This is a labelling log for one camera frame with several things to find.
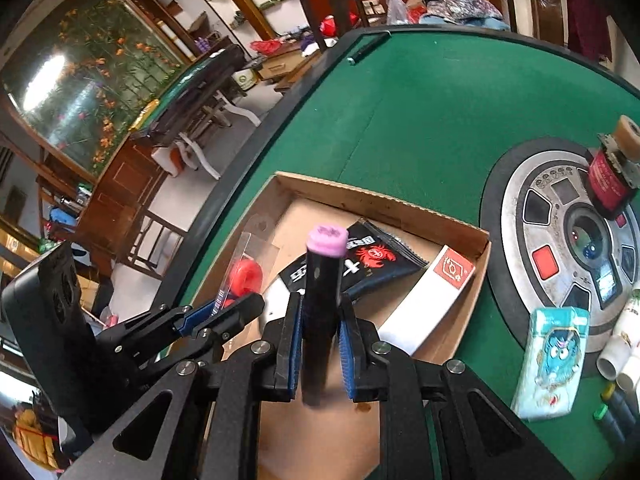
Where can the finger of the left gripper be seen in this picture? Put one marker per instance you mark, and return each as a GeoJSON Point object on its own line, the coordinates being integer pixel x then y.
{"type": "Point", "coordinates": [209, 335]}
{"type": "Point", "coordinates": [155, 329]}

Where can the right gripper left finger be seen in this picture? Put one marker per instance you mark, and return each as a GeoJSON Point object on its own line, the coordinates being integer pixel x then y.
{"type": "Point", "coordinates": [289, 349]}

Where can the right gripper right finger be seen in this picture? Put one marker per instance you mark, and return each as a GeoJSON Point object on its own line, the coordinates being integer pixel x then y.
{"type": "Point", "coordinates": [355, 338]}

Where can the red item clear package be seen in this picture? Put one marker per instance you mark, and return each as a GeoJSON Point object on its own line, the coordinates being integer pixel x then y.
{"type": "Point", "coordinates": [250, 264]}

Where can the red grey medicine box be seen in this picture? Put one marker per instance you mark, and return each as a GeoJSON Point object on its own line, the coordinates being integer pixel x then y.
{"type": "Point", "coordinates": [427, 303]}

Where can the black silver snack pouch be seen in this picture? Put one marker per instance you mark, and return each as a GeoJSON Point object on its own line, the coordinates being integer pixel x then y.
{"type": "Point", "coordinates": [374, 258]}

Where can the black marker pink cap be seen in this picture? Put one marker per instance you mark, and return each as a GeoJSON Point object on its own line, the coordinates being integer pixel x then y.
{"type": "Point", "coordinates": [326, 249]}

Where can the teal cartoon tissue pack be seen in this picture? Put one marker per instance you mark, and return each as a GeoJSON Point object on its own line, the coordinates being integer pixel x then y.
{"type": "Point", "coordinates": [553, 360]}

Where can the black marker green cap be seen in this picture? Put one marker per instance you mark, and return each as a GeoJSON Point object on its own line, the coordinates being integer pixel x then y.
{"type": "Point", "coordinates": [615, 434]}

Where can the white pill bottle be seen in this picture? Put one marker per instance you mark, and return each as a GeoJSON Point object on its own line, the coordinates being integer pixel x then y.
{"type": "Point", "coordinates": [623, 340]}

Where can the cardboard box tray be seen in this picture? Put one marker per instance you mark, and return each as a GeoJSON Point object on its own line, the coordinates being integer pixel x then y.
{"type": "Point", "coordinates": [366, 298]}

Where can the dark wooden side chair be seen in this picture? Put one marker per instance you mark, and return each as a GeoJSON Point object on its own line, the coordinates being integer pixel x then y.
{"type": "Point", "coordinates": [117, 218]}

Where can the low wooden coffee table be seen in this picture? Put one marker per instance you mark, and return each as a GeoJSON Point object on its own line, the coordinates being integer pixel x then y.
{"type": "Point", "coordinates": [287, 66]}

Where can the dark ink bottle cork stopper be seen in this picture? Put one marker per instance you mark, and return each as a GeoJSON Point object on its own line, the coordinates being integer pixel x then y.
{"type": "Point", "coordinates": [613, 173]}

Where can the pile of clothes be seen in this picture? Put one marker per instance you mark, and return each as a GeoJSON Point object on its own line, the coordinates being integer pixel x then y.
{"type": "Point", "coordinates": [474, 13]}

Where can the maroon cloth on chair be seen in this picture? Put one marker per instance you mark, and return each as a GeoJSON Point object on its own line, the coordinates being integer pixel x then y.
{"type": "Point", "coordinates": [588, 30]}

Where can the wooden armchair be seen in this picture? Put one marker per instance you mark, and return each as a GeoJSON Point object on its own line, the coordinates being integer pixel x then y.
{"type": "Point", "coordinates": [545, 0]}

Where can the flower wall painting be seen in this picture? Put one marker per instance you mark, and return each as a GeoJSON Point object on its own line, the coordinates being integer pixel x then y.
{"type": "Point", "coordinates": [81, 77]}

